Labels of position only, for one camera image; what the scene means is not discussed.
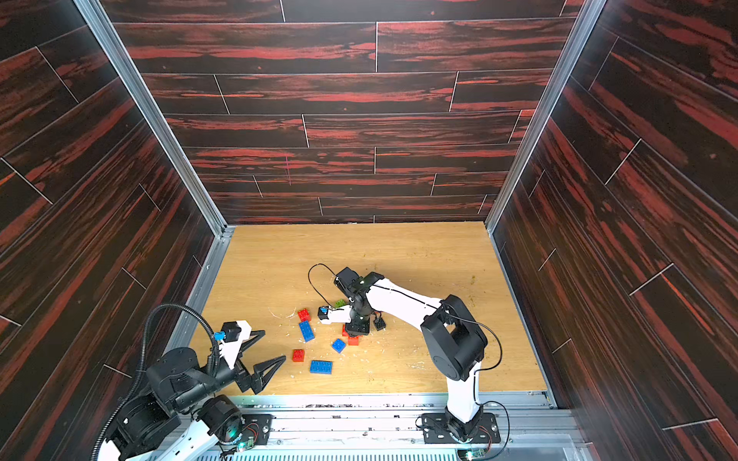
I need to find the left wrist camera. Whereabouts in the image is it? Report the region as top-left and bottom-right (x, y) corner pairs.
(213, 321), (252, 344)

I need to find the long red lego brick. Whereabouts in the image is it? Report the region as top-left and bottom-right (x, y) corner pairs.
(342, 326), (359, 346)

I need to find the aluminium front rail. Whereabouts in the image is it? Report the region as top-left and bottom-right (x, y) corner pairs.
(231, 391), (592, 460)

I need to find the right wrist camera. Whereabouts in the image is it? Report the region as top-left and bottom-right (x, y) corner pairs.
(317, 307), (352, 325)

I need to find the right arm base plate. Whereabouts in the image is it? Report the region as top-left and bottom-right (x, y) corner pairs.
(415, 411), (502, 445)

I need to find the long blue lego brick near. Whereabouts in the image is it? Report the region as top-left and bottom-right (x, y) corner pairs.
(309, 360), (332, 375)

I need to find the aluminium corner post right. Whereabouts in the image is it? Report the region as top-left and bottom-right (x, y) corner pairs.
(485, 0), (607, 242)

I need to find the aluminium corner post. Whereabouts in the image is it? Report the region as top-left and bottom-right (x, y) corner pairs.
(485, 0), (607, 242)
(74, 0), (233, 238)

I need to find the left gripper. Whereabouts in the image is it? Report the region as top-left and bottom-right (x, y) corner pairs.
(175, 329), (286, 413)

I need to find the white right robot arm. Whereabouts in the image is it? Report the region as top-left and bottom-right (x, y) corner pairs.
(334, 268), (488, 441)

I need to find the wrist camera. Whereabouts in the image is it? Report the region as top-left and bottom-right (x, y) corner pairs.
(317, 307), (352, 325)
(213, 321), (252, 344)

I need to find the long blue lego brick far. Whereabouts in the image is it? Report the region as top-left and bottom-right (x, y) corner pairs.
(299, 321), (315, 343)

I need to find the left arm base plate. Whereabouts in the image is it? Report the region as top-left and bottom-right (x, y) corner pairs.
(236, 413), (274, 451)

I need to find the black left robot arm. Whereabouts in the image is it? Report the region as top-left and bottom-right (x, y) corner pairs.
(92, 321), (286, 460)

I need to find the long blue lego brick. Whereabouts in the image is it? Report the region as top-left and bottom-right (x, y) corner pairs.
(309, 360), (332, 375)
(299, 321), (315, 343)

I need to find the black corrugated left hose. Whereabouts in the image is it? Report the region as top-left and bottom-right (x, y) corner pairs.
(88, 303), (221, 461)

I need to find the black right camera cable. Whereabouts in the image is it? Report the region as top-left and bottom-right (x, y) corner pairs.
(306, 263), (341, 309)

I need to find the aluminium corner post left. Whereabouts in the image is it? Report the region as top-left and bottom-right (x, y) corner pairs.
(74, 0), (233, 238)

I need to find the small blue lego brick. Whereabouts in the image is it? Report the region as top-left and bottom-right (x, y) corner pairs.
(332, 339), (347, 353)

